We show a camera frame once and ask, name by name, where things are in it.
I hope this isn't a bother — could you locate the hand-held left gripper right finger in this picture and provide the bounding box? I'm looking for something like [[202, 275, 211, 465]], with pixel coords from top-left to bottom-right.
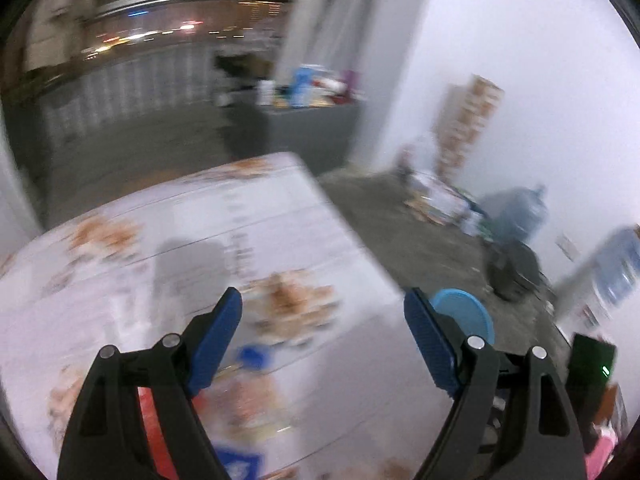
[[403, 287, 588, 480]]

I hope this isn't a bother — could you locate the large blue water jug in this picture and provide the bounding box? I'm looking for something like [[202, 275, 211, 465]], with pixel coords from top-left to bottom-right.
[[482, 185, 548, 246]]

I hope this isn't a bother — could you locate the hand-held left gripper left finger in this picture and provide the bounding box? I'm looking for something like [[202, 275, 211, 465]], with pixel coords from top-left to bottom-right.
[[56, 286, 244, 480]]

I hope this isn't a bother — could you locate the blue detergent bottle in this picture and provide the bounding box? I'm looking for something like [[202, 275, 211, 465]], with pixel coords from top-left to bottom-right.
[[290, 66, 313, 110]]

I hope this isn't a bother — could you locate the red and white paper bag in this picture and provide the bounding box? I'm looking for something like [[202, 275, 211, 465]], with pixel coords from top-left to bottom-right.
[[135, 385, 181, 480]]

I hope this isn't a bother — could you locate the tall fruit print box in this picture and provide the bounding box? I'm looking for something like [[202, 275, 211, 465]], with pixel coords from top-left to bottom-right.
[[435, 74, 505, 181]]

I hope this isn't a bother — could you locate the grey curtain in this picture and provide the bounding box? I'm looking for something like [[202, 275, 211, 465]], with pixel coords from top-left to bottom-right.
[[280, 0, 436, 68]]

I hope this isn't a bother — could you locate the floral tablecloth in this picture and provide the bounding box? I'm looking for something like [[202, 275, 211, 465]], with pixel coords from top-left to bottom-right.
[[0, 151, 453, 480]]

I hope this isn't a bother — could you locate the dark grey rice cooker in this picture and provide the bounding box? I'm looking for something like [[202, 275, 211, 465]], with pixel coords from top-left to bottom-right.
[[487, 240, 546, 303]]

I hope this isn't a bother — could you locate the grey cabinet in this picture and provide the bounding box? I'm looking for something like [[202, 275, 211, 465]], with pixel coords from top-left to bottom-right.
[[225, 95, 361, 181]]

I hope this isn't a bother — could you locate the blue label plastic bottle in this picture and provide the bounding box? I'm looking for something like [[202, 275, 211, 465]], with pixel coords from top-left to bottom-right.
[[215, 442, 266, 480]]

